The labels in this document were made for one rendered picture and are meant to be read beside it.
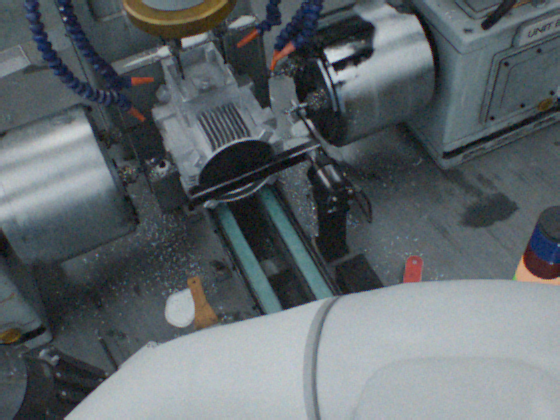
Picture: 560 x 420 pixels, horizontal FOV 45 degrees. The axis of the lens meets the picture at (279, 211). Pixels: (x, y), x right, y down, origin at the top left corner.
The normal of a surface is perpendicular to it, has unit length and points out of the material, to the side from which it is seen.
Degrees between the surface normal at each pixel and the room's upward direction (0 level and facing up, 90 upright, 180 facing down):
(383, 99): 73
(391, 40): 32
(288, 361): 39
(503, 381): 20
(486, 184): 0
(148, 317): 0
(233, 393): 48
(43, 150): 13
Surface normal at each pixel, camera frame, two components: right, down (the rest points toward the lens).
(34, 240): 0.38, 0.53
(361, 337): -0.60, -0.50
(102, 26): 0.42, 0.73
